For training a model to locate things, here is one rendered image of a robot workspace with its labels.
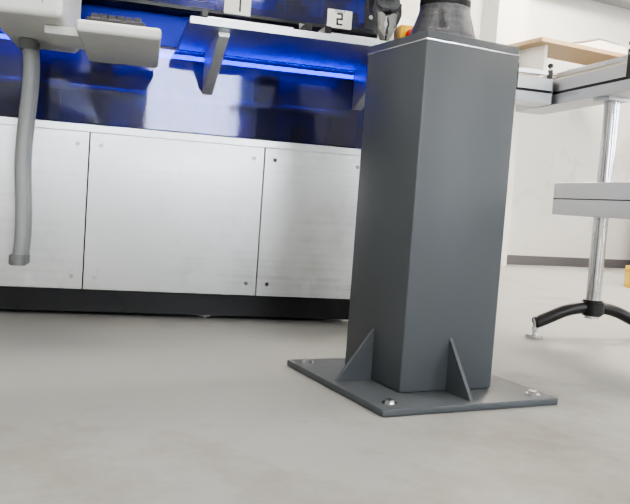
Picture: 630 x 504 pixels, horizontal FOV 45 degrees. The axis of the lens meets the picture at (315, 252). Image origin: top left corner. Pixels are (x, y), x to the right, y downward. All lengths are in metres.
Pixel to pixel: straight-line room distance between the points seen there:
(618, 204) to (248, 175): 1.22
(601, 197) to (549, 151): 4.23
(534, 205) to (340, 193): 4.45
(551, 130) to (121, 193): 5.08
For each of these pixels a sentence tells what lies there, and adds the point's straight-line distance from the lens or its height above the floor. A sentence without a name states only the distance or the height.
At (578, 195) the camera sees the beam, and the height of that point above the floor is 0.50.
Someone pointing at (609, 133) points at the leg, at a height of 0.72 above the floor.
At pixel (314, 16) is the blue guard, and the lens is 2.62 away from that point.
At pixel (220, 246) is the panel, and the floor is 0.25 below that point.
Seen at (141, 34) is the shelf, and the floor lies 0.78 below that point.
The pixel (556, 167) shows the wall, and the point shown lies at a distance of 7.06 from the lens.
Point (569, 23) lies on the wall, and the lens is 7.25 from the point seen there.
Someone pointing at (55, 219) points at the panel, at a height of 0.30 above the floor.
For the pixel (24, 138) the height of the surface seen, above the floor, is 0.53.
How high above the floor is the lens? 0.41
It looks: 4 degrees down
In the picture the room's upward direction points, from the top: 4 degrees clockwise
